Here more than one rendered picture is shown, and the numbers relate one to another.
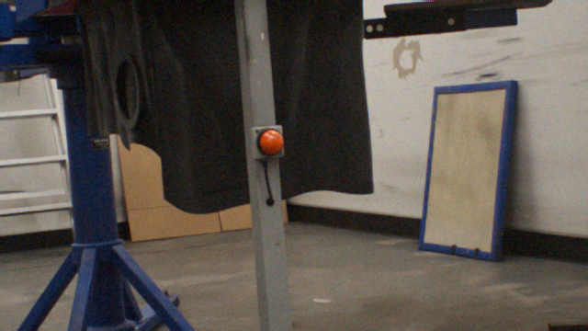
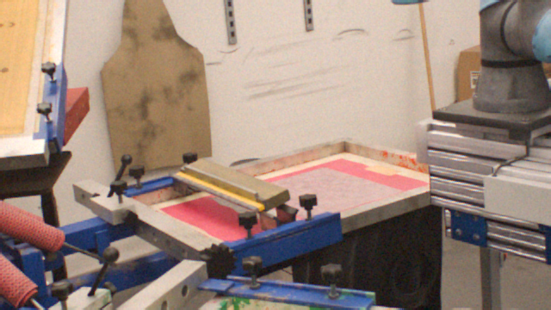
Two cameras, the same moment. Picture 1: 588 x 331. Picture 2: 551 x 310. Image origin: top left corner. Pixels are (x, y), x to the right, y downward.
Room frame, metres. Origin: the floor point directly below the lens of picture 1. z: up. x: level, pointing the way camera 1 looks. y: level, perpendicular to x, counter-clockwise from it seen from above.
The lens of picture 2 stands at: (2.83, 2.31, 1.67)
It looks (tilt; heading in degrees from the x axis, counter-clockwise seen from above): 15 degrees down; 261
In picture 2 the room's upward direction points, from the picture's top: 5 degrees counter-clockwise
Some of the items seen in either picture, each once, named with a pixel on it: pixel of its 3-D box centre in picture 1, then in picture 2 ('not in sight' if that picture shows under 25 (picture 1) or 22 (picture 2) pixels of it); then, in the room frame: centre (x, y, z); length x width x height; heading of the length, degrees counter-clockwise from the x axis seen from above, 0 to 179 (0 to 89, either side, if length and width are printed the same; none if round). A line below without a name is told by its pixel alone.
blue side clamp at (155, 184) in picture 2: not in sight; (167, 190); (2.77, 0.00, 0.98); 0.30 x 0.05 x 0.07; 23
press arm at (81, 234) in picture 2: not in sight; (92, 232); (2.96, 0.38, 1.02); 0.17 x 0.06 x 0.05; 23
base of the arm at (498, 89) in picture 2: not in sight; (510, 80); (2.08, 0.68, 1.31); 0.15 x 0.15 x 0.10
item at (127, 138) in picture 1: (128, 75); (363, 270); (2.32, 0.31, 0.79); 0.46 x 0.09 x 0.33; 23
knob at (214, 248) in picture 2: not in sight; (214, 260); (2.71, 0.67, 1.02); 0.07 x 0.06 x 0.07; 23
